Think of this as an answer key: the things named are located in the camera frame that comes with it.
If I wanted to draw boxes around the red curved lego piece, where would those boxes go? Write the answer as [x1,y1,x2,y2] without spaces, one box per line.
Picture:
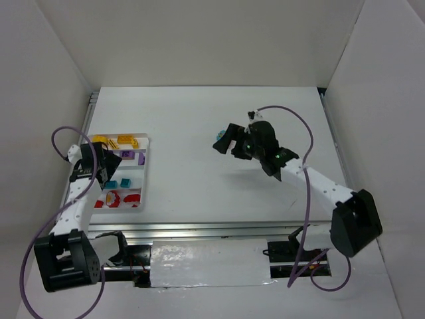
[123,193,141,207]

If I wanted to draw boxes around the red white flower lego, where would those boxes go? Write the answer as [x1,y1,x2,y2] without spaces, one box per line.
[106,191,121,208]

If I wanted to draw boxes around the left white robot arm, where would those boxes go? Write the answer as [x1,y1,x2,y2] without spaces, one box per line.
[34,142,128,292]

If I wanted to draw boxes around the yellow striped lego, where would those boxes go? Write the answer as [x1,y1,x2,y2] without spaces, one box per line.
[108,139,120,150]

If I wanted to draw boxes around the small teal lego cube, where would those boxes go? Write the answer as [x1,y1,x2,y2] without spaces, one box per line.
[120,178,131,188]

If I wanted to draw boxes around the white compartment sorting tray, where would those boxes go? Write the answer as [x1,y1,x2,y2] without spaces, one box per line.
[94,133,149,213]

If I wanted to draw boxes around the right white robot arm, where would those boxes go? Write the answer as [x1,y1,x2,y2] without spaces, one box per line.
[212,120,383,257]

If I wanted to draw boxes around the white foil cover panel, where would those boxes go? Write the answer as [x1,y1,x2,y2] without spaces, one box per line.
[150,239,272,288]

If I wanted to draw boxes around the teal printed round lego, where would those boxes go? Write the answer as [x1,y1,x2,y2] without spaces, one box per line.
[216,131,225,141]

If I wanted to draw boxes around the large yellow lego brick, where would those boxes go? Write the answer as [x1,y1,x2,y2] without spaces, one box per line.
[117,135,134,144]

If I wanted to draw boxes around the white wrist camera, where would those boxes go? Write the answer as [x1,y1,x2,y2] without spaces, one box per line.
[248,110,264,125]
[66,144,82,165]

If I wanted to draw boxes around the purple paw print lego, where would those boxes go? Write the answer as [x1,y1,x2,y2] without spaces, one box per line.
[137,152,146,166]

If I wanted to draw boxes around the teal red small lego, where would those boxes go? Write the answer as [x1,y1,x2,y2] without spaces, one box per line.
[104,180,118,189]

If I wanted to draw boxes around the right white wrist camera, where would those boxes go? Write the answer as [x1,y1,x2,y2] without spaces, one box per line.
[248,110,264,125]

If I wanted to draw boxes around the red lego brick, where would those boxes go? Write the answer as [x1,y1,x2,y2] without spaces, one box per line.
[94,200,104,209]

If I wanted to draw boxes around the purple brick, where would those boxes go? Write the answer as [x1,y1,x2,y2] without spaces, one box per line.
[120,150,135,160]

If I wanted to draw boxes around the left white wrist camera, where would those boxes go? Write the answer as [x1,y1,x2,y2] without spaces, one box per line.
[66,144,82,165]

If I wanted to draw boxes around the small yellow lego brick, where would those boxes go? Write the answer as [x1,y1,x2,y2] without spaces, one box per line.
[91,135,108,144]

